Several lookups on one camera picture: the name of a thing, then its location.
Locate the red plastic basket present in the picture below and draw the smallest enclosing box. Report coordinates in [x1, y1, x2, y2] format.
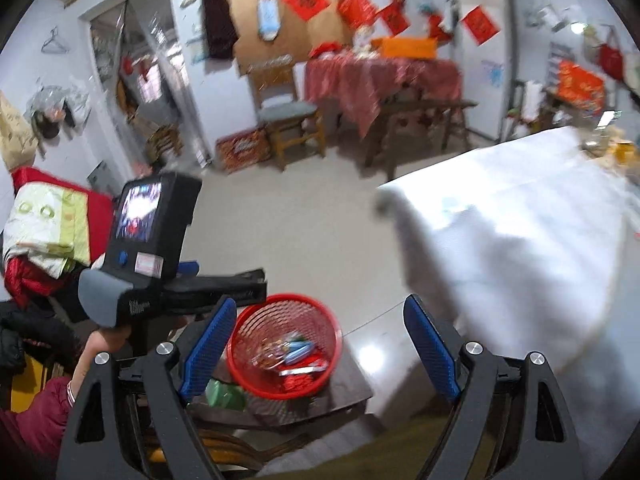
[227, 292, 343, 401]

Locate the pink patterned plastic bag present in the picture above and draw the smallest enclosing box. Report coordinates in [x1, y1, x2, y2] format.
[250, 332, 305, 370]

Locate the person's left hand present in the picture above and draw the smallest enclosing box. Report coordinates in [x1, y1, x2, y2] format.
[67, 326, 131, 401]

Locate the green plastic basket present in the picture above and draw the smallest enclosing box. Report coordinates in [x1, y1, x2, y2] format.
[204, 378, 246, 412]

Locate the dark low stool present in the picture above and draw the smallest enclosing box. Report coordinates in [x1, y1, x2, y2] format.
[186, 343, 376, 430]

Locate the light blue tablecloth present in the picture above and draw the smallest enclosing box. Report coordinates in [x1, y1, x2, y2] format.
[374, 123, 640, 461]

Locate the red printed carton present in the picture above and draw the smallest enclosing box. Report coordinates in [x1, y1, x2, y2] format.
[215, 128, 271, 174]

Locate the wooden bench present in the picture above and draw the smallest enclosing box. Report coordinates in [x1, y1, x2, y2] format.
[363, 99, 478, 181]

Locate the wooden chair grey cushion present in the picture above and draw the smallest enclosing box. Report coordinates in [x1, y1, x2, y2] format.
[246, 54, 326, 171]

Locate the red cloth side table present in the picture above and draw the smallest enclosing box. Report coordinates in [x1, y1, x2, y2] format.
[304, 52, 462, 138]

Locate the red gift box on shelf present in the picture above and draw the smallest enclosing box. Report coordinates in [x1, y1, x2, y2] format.
[555, 60, 605, 115]

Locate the orange gift box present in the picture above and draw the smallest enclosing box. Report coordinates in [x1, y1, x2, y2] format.
[370, 36, 437, 60]

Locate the red hanging handbag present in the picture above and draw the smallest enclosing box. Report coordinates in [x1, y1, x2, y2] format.
[598, 25, 624, 82]

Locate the white refrigerator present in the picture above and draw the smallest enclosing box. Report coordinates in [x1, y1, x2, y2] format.
[456, 0, 515, 142]

